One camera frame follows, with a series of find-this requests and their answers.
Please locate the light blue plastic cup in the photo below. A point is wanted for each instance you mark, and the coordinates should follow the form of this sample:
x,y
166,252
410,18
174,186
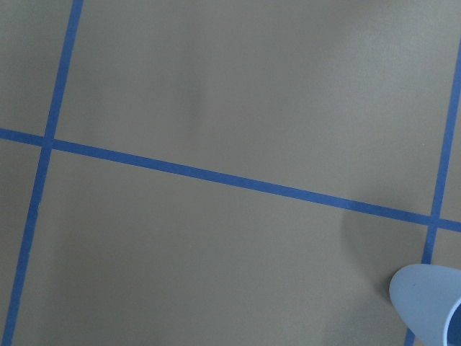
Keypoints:
x,y
427,299

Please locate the brown paper table cover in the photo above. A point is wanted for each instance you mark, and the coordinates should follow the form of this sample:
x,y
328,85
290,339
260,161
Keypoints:
x,y
224,172

